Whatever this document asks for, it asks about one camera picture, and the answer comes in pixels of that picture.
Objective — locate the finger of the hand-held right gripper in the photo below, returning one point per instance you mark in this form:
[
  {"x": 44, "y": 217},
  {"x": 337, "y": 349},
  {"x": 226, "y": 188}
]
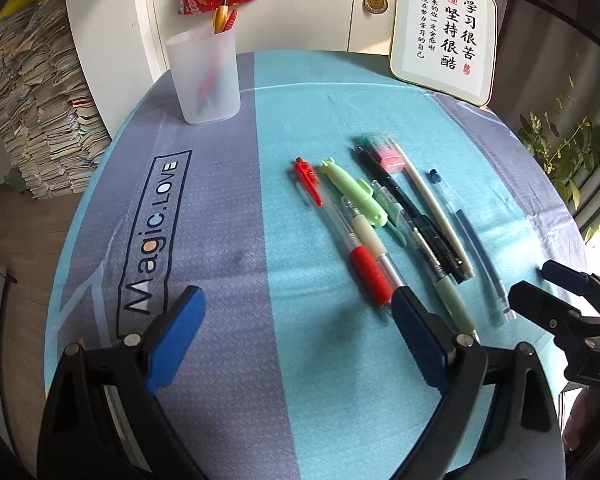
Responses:
[
  {"x": 560, "y": 274},
  {"x": 542, "y": 307}
]

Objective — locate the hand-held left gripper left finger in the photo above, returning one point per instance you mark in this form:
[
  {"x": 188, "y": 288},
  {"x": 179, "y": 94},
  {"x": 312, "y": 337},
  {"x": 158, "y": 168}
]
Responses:
[{"x": 177, "y": 340}]

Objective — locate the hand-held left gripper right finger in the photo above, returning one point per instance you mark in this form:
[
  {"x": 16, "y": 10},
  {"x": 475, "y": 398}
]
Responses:
[{"x": 420, "y": 340}]

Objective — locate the green grip clear pen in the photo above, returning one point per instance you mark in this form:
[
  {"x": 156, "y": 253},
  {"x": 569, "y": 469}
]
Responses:
[{"x": 450, "y": 300}]

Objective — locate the red grip clear pen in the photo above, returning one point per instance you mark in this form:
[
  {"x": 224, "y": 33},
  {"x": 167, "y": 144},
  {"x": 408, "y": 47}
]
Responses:
[{"x": 372, "y": 272}]

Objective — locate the blue-grey pen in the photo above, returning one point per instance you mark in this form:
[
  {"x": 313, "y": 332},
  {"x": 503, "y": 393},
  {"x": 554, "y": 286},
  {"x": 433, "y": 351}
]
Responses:
[{"x": 475, "y": 245}]

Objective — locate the white grip clear pen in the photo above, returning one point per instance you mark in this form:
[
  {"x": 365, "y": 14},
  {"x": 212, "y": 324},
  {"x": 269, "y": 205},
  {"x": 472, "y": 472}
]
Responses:
[{"x": 367, "y": 232}]

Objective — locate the beige slim pen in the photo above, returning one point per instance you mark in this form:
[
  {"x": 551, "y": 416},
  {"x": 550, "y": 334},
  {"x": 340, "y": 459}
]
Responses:
[{"x": 432, "y": 200}]

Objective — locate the thin clear pen blue cap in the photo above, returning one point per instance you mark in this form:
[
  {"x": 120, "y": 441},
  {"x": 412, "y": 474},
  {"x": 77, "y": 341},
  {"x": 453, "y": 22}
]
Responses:
[{"x": 442, "y": 187}]

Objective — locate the black pen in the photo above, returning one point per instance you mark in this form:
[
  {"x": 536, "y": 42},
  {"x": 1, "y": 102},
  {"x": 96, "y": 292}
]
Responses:
[{"x": 397, "y": 195}]

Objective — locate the green novelty pen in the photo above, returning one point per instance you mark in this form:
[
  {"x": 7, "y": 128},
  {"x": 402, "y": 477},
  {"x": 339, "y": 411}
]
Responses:
[{"x": 352, "y": 187}]

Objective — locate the translucent plastic pen cup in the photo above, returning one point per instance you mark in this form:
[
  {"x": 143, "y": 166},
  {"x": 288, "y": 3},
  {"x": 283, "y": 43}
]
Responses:
[{"x": 205, "y": 85}]

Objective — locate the person's right hand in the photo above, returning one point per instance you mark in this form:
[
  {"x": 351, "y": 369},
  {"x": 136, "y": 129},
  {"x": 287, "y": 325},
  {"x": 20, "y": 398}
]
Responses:
[{"x": 580, "y": 420}]

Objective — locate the green leafy plant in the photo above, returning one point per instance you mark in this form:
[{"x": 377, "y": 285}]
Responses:
[{"x": 565, "y": 150}]

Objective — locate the blue and grey printed tablecloth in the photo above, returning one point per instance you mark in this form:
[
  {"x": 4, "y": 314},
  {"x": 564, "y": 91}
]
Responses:
[{"x": 205, "y": 210}]

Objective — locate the framed calligraphy plaque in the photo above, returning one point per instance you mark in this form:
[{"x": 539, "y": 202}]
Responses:
[{"x": 445, "y": 30}]

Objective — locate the tall pile of books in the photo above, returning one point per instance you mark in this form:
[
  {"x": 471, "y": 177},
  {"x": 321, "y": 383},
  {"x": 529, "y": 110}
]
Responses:
[{"x": 40, "y": 100}]

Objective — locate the white cabinet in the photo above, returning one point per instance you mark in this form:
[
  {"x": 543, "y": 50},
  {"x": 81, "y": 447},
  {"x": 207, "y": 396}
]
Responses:
[{"x": 305, "y": 5}]

